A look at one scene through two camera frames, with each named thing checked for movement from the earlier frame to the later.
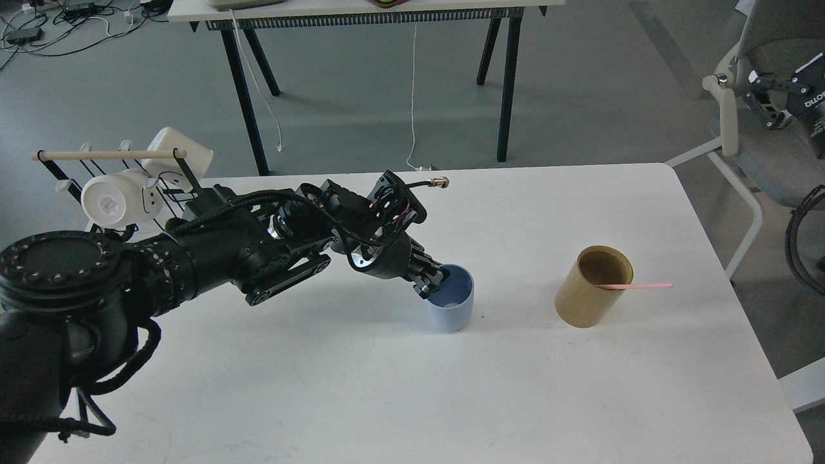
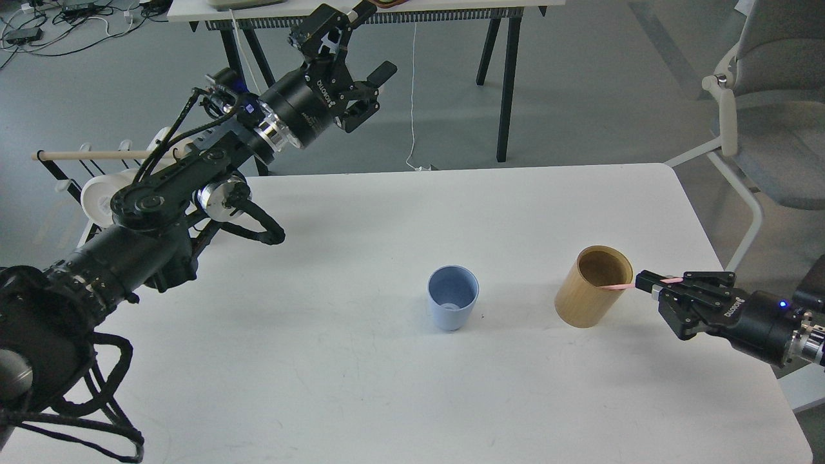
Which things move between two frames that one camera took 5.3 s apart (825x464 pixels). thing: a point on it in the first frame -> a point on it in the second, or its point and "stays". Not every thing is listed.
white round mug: x=124 y=198 stays
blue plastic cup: x=450 y=309 stays
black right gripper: x=769 y=98 -> x=762 y=320
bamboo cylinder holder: x=579 y=302 stays
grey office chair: x=786 y=162 stays
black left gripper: x=395 y=254 -> x=306 y=102
